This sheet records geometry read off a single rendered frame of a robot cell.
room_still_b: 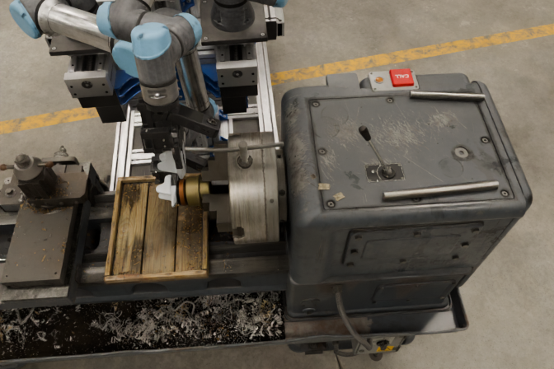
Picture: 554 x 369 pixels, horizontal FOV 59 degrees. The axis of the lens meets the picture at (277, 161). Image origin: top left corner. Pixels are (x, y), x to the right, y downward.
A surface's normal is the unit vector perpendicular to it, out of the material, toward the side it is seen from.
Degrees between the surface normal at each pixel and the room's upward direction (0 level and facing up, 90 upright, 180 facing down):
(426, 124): 0
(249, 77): 90
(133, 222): 0
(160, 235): 0
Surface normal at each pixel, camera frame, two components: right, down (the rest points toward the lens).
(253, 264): 0.00, -0.57
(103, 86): 0.10, 0.82
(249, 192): 0.04, 0.03
